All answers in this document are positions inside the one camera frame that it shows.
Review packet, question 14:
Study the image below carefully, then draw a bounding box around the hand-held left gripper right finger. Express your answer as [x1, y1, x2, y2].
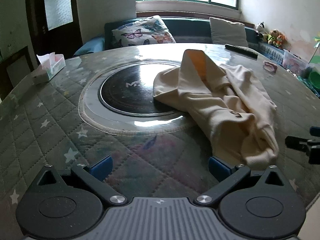
[194, 156, 287, 208]

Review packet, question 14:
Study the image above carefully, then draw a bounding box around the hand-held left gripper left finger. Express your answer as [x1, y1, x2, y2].
[35, 155, 128, 207]

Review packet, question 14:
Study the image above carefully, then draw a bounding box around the cream garment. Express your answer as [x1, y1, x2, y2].
[152, 49, 280, 168]

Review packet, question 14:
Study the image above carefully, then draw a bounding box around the green cup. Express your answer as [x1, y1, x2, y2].
[308, 70, 320, 89]

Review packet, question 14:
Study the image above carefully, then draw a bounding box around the clear plastic container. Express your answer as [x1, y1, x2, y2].
[282, 49, 309, 74]

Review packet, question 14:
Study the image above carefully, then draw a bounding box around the black round hot plate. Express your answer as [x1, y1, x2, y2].
[97, 62, 187, 117]

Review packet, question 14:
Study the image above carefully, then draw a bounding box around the paper pinwheel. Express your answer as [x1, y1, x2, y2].
[309, 36, 320, 65]

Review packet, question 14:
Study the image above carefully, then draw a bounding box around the orange plush toy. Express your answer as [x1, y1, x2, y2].
[275, 31, 286, 49]

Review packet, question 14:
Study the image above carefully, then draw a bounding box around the yellow green plush toy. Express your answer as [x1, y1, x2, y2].
[267, 30, 277, 46]

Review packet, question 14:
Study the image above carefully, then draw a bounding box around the tissue box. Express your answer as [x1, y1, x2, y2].
[33, 52, 66, 85]

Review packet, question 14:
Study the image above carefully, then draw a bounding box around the black remote control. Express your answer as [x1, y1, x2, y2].
[232, 44, 258, 58]

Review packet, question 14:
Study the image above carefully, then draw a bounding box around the black and white plush toy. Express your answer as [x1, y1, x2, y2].
[255, 22, 268, 42]

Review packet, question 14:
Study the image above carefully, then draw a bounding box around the blue cushion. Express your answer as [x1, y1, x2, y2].
[73, 37, 105, 57]

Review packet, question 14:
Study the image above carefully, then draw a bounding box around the grey pillow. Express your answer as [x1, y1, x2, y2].
[209, 17, 249, 47]

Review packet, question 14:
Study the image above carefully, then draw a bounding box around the butterfly print pillow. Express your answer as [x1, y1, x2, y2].
[111, 15, 177, 48]

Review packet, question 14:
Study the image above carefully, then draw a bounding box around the teal sofa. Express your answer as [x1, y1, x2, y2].
[104, 17, 263, 52]

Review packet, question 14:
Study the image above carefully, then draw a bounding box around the dark wooden door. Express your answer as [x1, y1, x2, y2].
[25, 0, 84, 53]

